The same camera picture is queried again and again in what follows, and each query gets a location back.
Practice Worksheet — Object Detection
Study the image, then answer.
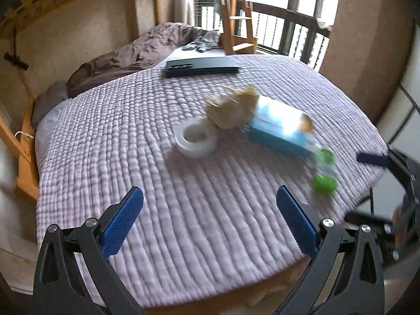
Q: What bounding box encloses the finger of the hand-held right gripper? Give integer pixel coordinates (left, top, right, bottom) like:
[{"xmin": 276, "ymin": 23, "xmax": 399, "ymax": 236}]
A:
[
  {"xmin": 357, "ymin": 148, "xmax": 420, "ymax": 184},
  {"xmin": 344, "ymin": 212, "xmax": 403, "ymax": 260}
]

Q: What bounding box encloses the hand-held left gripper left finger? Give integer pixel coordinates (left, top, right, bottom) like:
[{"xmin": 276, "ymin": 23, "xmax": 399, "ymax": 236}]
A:
[{"xmin": 33, "ymin": 186, "xmax": 145, "ymax": 315}]

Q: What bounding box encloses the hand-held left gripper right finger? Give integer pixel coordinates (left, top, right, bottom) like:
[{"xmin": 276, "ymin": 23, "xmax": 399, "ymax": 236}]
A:
[{"xmin": 276, "ymin": 185, "xmax": 386, "ymax": 315}]

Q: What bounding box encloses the lilac quilted blanket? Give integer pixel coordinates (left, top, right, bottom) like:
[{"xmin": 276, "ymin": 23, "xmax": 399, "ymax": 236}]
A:
[{"xmin": 34, "ymin": 54, "xmax": 389, "ymax": 301}]

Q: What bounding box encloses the blue box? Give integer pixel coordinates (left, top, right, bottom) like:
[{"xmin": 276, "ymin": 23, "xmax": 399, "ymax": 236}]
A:
[{"xmin": 247, "ymin": 95, "xmax": 317, "ymax": 160}]

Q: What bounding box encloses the white tape roll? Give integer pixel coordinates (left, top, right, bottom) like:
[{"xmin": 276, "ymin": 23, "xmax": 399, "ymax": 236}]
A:
[{"xmin": 174, "ymin": 118, "xmax": 218, "ymax": 160}]

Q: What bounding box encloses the grey pillow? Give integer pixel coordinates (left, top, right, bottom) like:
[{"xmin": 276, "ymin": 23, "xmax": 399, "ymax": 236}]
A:
[{"xmin": 31, "ymin": 80, "xmax": 69, "ymax": 128}]

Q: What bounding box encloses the balcony railing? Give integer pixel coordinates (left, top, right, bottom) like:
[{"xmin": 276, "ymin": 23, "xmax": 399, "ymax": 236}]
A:
[{"xmin": 193, "ymin": 0, "xmax": 332, "ymax": 69}]

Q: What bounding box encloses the brown duvet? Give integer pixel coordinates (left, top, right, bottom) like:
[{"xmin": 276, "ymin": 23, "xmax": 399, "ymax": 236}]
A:
[{"xmin": 67, "ymin": 22, "xmax": 219, "ymax": 98}]

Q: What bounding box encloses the black flat case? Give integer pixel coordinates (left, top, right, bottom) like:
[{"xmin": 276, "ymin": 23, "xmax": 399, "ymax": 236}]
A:
[{"xmin": 164, "ymin": 56, "xmax": 242, "ymax": 78}]

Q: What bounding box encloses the wooden ladder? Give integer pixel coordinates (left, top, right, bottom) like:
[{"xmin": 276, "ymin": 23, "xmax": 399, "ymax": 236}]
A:
[{"xmin": 215, "ymin": 0, "xmax": 258, "ymax": 56}]

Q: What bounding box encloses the grey clothing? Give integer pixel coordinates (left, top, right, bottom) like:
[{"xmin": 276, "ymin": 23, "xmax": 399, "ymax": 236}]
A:
[{"xmin": 182, "ymin": 29, "xmax": 220, "ymax": 53}]

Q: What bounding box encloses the black cable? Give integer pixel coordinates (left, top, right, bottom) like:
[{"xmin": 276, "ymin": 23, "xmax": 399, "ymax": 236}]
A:
[{"xmin": 371, "ymin": 85, "xmax": 420, "ymax": 211}]

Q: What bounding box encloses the black wall bracket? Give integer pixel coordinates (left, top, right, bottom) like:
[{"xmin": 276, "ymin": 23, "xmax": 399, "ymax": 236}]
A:
[{"xmin": 3, "ymin": 52, "xmax": 28, "ymax": 70}]

